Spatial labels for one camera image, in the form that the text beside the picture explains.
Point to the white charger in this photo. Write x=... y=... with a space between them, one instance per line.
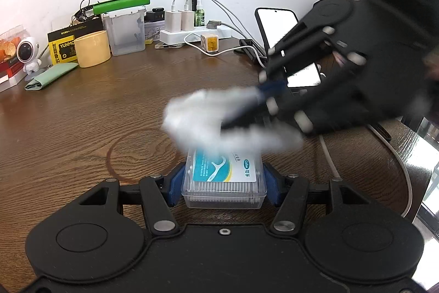
x=188 y=20
x=172 y=21

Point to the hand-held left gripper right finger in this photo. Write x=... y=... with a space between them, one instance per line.
x=271 y=184

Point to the green folded cloth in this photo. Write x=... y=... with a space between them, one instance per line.
x=51 y=76

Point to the red and white box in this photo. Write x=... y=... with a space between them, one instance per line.
x=8 y=80

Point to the green foam roll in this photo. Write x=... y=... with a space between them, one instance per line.
x=121 y=4

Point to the small printed tin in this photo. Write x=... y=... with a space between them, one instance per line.
x=153 y=30

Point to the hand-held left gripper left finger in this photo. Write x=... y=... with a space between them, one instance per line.
x=175 y=185

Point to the clear clamshell with orange peels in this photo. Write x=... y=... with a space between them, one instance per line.
x=8 y=47

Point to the green spray bottle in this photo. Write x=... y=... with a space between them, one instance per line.
x=199 y=15

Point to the yellow cube adapter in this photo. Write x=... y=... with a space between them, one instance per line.
x=210 y=43

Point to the yellow round cup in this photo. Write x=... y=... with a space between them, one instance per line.
x=92 y=49

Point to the white astronaut figurine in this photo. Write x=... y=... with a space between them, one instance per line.
x=29 y=54

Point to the black phone stand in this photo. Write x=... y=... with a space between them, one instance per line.
x=252 y=51

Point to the white cotton wad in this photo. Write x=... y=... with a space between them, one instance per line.
x=195 y=121

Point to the lit flat phone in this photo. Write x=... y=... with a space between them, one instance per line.
x=305 y=76

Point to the clear floss pick box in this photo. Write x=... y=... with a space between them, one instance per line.
x=223 y=190

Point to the red book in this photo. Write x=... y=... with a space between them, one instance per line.
x=7 y=67

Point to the clear container with white lid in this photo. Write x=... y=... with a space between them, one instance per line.
x=125 y=35

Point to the yellow black battery box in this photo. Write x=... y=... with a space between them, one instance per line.
x=61 y=49

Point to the grey plug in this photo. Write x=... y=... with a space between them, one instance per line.
x=213 y=24

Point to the black charger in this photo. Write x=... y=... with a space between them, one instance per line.
x=155 y=15

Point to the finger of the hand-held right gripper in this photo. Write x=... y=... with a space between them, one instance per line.
x=247 y=118
x=274 y=87

